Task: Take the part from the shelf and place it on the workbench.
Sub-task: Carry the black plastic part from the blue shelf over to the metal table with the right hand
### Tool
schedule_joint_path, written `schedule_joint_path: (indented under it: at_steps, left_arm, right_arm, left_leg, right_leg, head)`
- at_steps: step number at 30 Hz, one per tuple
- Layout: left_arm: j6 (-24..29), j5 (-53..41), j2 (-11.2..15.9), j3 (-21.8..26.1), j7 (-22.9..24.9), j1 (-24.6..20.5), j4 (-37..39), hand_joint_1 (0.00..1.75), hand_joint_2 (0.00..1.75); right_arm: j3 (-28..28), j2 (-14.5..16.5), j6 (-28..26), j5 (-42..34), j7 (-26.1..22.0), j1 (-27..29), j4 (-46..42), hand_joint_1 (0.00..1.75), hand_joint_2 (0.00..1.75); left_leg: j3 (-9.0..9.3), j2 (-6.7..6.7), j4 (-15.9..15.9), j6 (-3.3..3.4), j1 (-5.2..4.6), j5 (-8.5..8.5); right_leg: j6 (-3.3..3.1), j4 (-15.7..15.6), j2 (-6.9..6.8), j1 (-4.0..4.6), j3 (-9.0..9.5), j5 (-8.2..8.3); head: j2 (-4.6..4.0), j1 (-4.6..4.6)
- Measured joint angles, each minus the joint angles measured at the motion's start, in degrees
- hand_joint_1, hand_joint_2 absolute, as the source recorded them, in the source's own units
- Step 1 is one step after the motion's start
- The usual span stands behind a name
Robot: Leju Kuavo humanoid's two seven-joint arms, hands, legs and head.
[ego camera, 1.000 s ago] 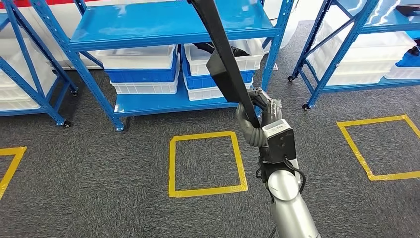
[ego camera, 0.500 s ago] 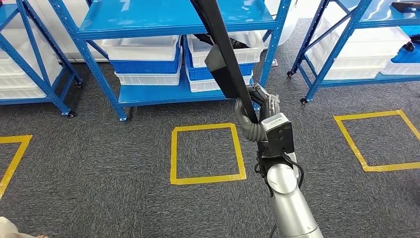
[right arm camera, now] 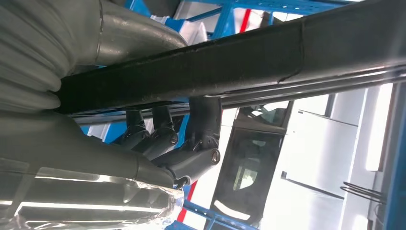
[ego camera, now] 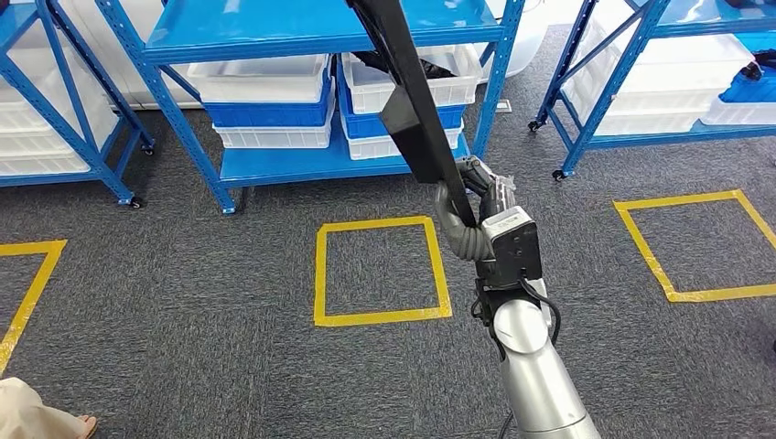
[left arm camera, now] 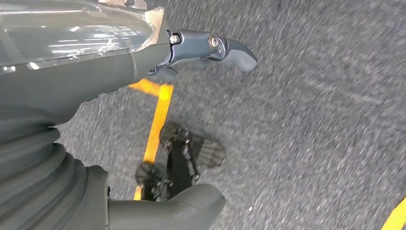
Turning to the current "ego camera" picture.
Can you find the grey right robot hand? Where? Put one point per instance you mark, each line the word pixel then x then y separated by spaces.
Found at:
pixel 500 197

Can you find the long black plastic panel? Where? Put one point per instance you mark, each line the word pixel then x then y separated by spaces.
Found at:
pixel 418 139

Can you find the black plastic part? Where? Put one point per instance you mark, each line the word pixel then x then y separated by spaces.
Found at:
pixel 439 69
pixel 755 69

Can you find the blue shelf rack on casters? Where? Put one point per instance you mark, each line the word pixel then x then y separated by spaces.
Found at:
pixel 91 159
pixel 642 140

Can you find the blue shelf rack with feet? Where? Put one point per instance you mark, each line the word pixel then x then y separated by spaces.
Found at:
pixel 303 27

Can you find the grey floor plate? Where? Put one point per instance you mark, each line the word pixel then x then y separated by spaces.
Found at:
pixel 503 106

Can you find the yellow floor tape square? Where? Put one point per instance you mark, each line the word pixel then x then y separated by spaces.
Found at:
pixel 679 199
pixel 382 316

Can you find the person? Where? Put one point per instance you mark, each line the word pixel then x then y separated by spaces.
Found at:
pixel 24 412

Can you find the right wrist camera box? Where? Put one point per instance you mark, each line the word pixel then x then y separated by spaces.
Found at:
pixel 515 254

